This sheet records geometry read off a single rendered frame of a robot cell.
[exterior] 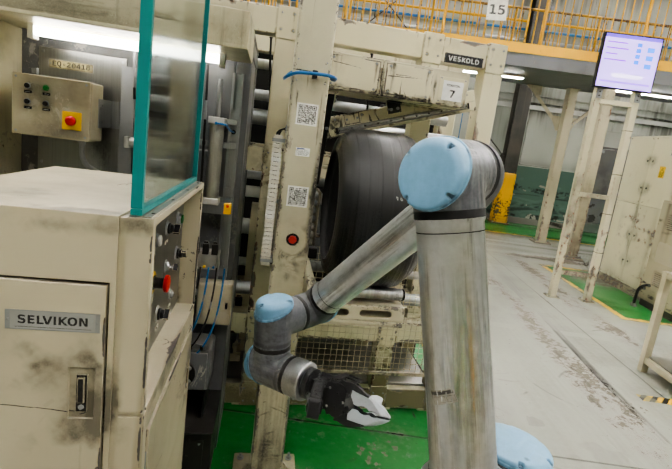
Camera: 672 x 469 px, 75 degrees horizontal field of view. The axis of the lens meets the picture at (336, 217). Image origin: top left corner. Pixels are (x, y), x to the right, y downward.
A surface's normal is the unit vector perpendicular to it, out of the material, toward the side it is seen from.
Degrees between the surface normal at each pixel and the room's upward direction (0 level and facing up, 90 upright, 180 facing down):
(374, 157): 47
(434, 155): 85
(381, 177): 60
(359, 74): 90
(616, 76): 90
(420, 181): 84
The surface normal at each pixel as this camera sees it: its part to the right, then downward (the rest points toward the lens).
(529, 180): -0.04, 0.17
